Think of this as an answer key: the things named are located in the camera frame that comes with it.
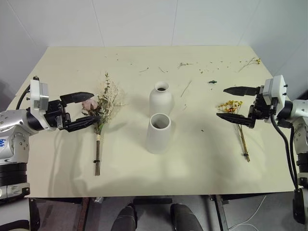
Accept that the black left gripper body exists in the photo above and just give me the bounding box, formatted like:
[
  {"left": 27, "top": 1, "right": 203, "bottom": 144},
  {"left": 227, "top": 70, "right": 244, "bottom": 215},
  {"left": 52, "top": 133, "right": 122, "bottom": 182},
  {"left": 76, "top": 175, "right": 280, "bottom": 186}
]
[{"left": 43, "top": 99, "right": 72, "bottom": 132}]

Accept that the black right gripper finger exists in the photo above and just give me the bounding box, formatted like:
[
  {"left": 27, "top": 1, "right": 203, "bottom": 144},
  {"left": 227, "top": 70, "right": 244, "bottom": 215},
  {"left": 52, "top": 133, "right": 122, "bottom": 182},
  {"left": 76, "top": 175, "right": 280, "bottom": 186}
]
[
  {"left": 216, "top": 112, "right": 256, "bottom": 128},
  {"left": 223, "top": 86, "right": 261, "bottom": 97}
]

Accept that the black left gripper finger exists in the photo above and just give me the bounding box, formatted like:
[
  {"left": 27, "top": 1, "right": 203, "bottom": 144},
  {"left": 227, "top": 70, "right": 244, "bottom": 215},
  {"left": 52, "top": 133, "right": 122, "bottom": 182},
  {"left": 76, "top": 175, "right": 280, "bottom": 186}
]
[
  {"left": 59, "top": 91, "right": 95, "bottom": 106},
  {"left": 64, "top": 115, "right": 102, "bottom": 133}
]

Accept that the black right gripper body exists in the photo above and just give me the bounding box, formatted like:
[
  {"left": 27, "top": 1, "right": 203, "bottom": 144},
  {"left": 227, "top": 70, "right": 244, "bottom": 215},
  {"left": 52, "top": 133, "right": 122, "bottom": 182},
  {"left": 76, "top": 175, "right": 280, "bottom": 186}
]
[{"left": 247, "top": 92, "right": 277, "bottom": 128}]

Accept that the white narrow-neck ceramic vase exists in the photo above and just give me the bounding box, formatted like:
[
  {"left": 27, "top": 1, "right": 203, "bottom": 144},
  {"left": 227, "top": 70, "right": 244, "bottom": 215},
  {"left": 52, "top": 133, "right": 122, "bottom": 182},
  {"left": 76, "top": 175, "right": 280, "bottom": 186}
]
[{"left": 149, "top": 81, "right": 174, "bottom": 117}]

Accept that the white wide-mouth ceramic vase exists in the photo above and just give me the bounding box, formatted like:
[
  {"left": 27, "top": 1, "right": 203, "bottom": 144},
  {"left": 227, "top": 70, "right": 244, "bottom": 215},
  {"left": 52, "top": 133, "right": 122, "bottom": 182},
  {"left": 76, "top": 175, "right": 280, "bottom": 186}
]
[{"left": 145, "top": 113, "right": 172, "bottom": 154}]

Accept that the yellow dried flower bunch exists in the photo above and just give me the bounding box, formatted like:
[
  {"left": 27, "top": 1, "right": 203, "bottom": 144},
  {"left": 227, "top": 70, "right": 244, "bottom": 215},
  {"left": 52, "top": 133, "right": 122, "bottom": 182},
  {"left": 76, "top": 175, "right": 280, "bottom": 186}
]
[{"left": 216, "top": 100, "right": 251, "bottom": 163}]

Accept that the pink rose dried bouquet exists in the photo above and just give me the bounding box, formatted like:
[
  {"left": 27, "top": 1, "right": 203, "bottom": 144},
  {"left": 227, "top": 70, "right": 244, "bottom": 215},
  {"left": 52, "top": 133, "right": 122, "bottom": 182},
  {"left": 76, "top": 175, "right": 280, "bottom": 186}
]
[{"left": 81, "top": 71, "right": 126, "bottom": 177}]

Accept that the loose yellow flower sprig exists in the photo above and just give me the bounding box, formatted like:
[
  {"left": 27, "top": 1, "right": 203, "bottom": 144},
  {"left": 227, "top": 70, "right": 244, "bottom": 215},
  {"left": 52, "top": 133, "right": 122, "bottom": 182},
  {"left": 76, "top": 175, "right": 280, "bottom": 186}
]
[{"left": 238, "top": 57, "right": 262, "bottom": 72}]

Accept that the loose dried stem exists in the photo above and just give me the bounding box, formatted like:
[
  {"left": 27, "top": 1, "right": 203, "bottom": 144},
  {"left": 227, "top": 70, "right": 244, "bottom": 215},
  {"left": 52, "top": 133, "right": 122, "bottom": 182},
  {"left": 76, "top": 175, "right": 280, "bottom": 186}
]
[{"left": 180, "top": 80, "right": 193, "bottom": 97}]

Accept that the dark metal table leg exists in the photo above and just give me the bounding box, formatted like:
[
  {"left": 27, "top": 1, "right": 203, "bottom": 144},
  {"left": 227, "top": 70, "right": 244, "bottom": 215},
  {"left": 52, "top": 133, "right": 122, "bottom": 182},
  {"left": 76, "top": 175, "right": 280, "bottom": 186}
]
[
  {"left": 208, "top": 193, "right": 229, "bottom": 231},
  {"left": 78, "top": 197, "right": 91, "bottom": 231}
]

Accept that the dark rounded robot leg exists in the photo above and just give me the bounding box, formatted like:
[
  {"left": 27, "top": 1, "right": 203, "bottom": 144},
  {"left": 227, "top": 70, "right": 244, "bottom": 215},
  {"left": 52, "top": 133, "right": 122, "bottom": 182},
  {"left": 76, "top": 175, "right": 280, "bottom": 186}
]
[
  {"left": 111, "top": 203, "right": 137, "bottom": 231},
  {"left": 169, "top": 203, "right": 205, "bottom": 231}
]

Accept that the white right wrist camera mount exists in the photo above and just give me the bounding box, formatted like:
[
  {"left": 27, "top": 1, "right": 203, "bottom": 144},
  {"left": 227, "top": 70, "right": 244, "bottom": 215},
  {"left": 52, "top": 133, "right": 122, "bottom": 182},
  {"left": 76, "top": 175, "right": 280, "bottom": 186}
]
[{"left": 260, "top": 75, "right": 289, "bottom": 106}]

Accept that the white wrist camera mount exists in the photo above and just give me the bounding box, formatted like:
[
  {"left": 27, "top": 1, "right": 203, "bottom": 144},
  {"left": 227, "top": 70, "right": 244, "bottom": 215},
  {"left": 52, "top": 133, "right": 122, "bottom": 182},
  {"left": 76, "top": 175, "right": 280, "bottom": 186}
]
[
  {"left": 26, "top": 76, "right": 50, "bottom": 114},
  {"left": 260, "top": 75, "right": 289, "bottom": 106}
]

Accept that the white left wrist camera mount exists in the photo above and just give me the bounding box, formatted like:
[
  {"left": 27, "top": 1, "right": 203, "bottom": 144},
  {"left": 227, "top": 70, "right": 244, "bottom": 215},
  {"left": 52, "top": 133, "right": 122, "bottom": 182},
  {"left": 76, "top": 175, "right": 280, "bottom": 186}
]
[{"left": 26, "top": 76, "right": 50, "bottom": 114}]

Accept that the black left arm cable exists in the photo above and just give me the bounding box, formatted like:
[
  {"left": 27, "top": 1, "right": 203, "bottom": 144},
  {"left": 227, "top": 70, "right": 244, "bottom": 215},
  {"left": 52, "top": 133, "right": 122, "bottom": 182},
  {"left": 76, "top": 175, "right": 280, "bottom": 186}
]
[{"left": 17, "top": 87, "right": 31, "bottom": 111}]

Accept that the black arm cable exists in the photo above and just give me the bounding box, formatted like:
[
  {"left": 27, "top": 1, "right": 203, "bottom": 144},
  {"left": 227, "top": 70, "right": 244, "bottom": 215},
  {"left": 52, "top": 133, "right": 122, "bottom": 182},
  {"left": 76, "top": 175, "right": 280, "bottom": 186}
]
[
  {"left": 17, "top": 87, "right": 31, "bottom": 111},
  {"left": 269, "top": 98, "right": 304, "bottom": 222}
]

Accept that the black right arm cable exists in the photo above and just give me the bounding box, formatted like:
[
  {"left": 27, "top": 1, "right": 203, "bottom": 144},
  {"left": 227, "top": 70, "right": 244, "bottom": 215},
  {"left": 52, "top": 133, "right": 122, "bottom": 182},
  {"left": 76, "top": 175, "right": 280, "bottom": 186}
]
[{"left": 269, "top": 98, "right": 304, "bottom": 222}]

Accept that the white floor cable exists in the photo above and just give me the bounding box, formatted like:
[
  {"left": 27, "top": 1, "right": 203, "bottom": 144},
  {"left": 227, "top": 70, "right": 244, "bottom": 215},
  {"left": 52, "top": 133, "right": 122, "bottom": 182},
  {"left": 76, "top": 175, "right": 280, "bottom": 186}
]
[{"left": 228, "top": 194, "right": 268, "bottom": 231}]

